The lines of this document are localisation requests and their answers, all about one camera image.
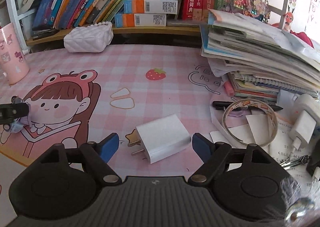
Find pink cartoon cylinder cup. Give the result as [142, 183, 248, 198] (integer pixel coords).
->
[0, 23, 30, 85]

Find white power strip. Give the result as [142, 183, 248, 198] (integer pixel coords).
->
[289, 94, 319, 152]

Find white quilted pouch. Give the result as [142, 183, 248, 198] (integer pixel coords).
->
[63, 21, 113, 53]

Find white charger plug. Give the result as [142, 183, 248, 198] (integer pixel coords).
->
[125, 114, 191, 164]

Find orange white box lower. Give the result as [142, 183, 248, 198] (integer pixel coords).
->
[114, 13, 167, 28]

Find white paper tape ring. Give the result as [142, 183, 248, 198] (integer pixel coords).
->
[211, 98, 279, 147]

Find stack of papers and notebooks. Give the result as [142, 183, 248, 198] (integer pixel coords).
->
[200, 9, 319, 99]

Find orange white box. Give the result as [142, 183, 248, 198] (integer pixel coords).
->
[124, 0, 178, 14]
[114, 13, 167, 28]

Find metal compass tool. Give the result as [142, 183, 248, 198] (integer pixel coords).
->
[280, 155, 310, 170]

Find orange white box upper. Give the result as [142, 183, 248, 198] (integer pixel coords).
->
[124, 0, 178, 14]

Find black marker pen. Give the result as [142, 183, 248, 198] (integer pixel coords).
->
[212, 101, 283, 112]

